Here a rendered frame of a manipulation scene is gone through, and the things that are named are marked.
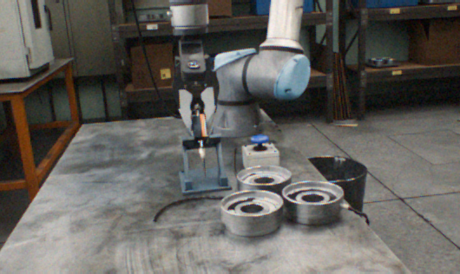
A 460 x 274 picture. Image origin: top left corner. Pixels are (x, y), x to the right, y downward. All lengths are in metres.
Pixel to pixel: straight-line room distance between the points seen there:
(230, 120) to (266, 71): 0.18
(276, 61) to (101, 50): 3.46
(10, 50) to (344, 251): 2.49
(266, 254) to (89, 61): 4.00
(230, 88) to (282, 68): 0.17
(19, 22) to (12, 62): 0.23
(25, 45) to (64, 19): 1.69
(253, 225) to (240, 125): 0.59
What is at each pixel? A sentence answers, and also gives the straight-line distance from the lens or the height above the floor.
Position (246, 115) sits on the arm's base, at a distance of 1.34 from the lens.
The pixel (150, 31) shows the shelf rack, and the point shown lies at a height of 0.94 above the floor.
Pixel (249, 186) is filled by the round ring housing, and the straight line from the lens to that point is 0.90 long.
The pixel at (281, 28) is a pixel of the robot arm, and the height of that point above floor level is 1.09.
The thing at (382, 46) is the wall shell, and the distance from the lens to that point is 5.29.
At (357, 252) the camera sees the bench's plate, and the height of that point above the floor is 0.80.
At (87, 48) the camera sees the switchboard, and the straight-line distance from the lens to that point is 4.62.
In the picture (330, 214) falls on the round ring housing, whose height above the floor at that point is 0.82.
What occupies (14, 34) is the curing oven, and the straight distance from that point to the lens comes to 2.97.
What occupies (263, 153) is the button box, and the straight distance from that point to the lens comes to 1.05.
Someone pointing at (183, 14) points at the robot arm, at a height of 1.15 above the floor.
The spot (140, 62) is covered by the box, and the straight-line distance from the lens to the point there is 4.30.
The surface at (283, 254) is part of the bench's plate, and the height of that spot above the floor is 0.80.
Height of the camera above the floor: 1.17
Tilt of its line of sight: 16 degrees down
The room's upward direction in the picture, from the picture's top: 3 degrees counter-clockwise
